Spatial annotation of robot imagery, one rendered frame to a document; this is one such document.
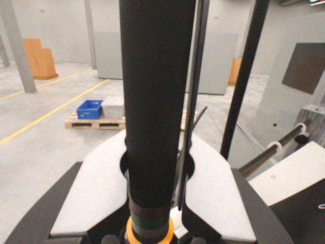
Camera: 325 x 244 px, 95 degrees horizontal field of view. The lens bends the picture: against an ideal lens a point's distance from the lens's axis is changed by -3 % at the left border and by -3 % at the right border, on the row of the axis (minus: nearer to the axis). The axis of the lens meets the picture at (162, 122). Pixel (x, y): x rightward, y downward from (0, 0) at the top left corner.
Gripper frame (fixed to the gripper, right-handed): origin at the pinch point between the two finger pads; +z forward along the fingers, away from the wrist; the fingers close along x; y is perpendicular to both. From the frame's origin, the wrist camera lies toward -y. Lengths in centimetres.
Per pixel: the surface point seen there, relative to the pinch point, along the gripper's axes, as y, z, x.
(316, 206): 10.2, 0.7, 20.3
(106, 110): 119, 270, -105
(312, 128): 14, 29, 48
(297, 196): 12.8, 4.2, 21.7
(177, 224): 10.8, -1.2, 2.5
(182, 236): 11.1, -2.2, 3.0
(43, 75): 140, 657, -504
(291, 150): 29, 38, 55
